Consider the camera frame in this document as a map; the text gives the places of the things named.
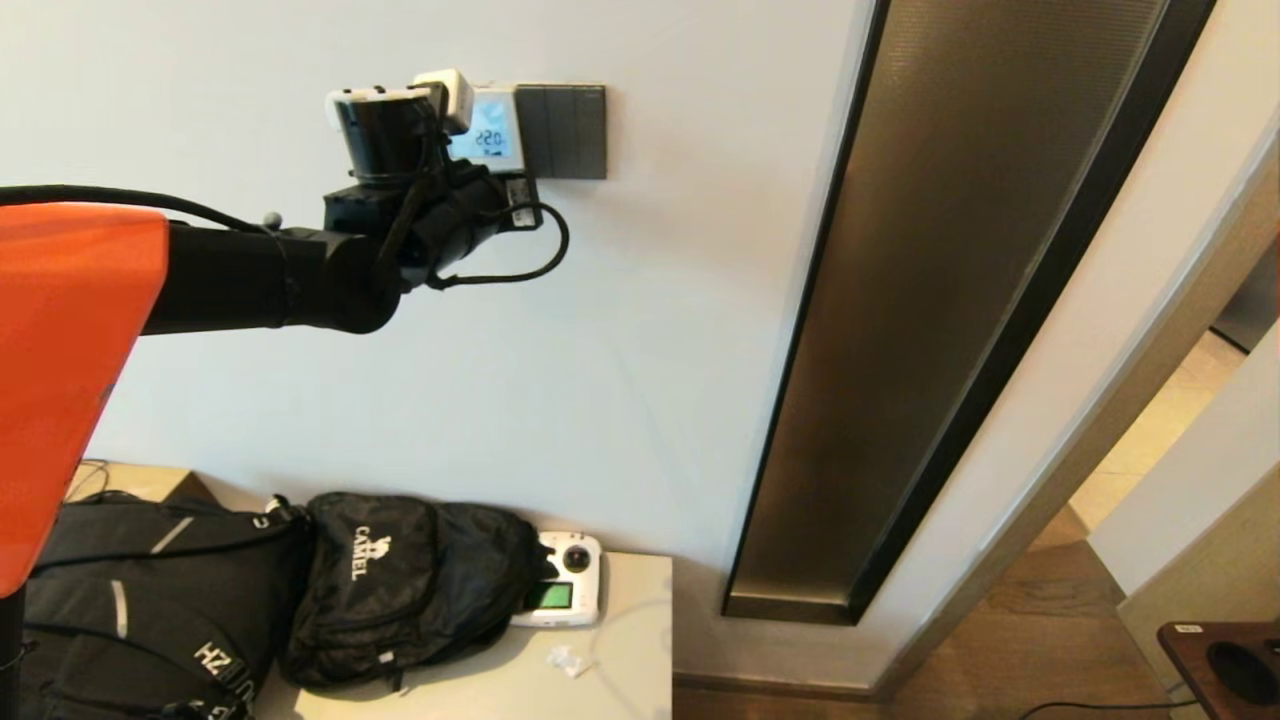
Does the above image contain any white wall thermostat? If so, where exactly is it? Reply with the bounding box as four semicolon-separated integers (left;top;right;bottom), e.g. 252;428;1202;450
450;86;528;177

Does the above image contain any small black Camel backpack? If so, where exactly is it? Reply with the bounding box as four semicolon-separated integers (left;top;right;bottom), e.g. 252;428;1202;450
280;492;559;693

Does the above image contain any white remote controller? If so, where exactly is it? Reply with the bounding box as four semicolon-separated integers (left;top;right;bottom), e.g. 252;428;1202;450
510;532;604;629

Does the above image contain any light wooden desk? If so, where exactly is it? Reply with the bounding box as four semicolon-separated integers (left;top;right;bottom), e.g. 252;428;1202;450
65;460;216;506

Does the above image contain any beige cabinet top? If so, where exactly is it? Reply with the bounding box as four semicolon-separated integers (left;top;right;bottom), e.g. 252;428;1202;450
250;552;673;720

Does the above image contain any large black backpack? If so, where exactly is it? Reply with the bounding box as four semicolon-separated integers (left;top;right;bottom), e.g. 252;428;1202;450
20;492;313;720

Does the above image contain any brown wooden table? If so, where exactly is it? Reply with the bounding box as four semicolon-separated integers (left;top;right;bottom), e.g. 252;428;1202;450
1157;620;1280;720

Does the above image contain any black looped gripper cable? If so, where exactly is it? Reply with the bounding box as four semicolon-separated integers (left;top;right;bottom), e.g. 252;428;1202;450
430;200;571;291

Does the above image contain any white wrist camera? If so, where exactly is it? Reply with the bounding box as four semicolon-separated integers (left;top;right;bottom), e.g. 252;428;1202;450
413;68;475;135

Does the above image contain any grey wall light switch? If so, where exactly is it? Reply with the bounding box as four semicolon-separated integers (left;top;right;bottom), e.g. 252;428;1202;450
514;84;609;181

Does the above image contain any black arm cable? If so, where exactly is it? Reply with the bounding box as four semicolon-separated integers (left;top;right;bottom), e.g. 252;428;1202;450
0;184;273;233

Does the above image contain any grey door frame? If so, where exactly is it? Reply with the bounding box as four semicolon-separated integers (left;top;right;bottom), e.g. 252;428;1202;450
870;110;1280;701

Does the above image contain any black floor cable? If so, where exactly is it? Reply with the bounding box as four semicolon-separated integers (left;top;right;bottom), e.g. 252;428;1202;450
1020;700;1186;720

